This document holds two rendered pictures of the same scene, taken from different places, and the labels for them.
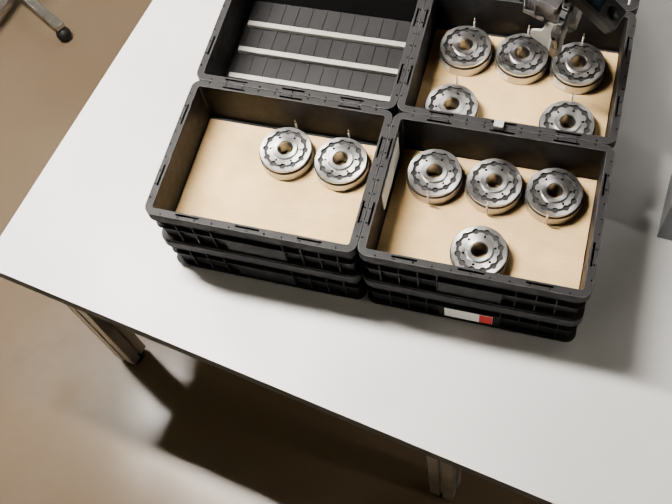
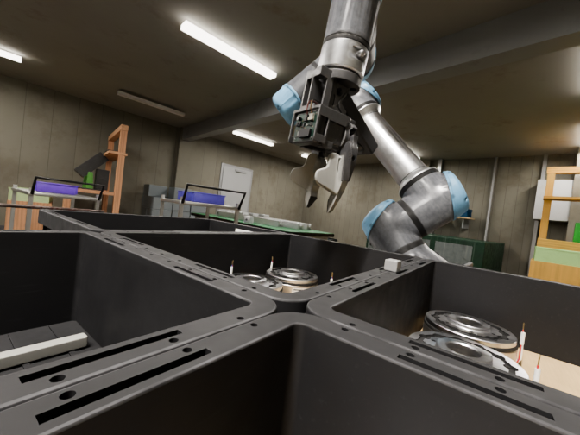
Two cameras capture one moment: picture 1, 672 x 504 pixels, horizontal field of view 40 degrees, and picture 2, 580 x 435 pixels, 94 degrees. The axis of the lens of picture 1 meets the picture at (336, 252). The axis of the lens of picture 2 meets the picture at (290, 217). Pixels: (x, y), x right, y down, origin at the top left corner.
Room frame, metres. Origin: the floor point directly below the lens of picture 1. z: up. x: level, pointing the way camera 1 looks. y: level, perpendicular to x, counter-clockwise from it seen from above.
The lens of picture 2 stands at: (0.94, -0.02, 0.98)
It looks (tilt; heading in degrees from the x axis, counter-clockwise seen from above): 1 degrees down; 279
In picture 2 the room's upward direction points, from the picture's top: 7 degrees clockwise
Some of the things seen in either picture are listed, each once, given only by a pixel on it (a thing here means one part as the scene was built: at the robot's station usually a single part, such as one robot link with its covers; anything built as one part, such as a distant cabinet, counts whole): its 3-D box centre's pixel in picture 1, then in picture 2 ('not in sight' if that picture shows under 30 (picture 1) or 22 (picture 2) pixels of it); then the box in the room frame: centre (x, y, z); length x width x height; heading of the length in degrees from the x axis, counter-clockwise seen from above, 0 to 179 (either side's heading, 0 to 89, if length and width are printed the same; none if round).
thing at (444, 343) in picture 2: (494, 181); (463, 351); (0.80, -0.31, 0.86); 0.05 x 0.05 x 0.01
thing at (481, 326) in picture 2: (554, 191); (468, 323); (0.75, -0.41, 0.86); 0.05 x 0.05 x 0.01
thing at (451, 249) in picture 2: not in sight; (432, 254); (-1.34, -6.43, 0.43); 2.20 x 2.00 x 0.86; 143
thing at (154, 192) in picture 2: not in sight; (174, 212); (4.73, -6.12, 0.61); 1.28 x 0.82 x 1.21; 53
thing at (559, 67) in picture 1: (578, 63); (292, 274); (1.01, -0.55, 0.86); 0.10 x 0.10 x 0.01
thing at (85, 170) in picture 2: not in sight; (71, 180); (5.65, -4.24, 1.06); 1.64 x 1.48 x 2.12; 143
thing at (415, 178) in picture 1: (434, 172); not in sight; (0.85, -0.21, 0.86); 0.10 x 0.10 x 0.01
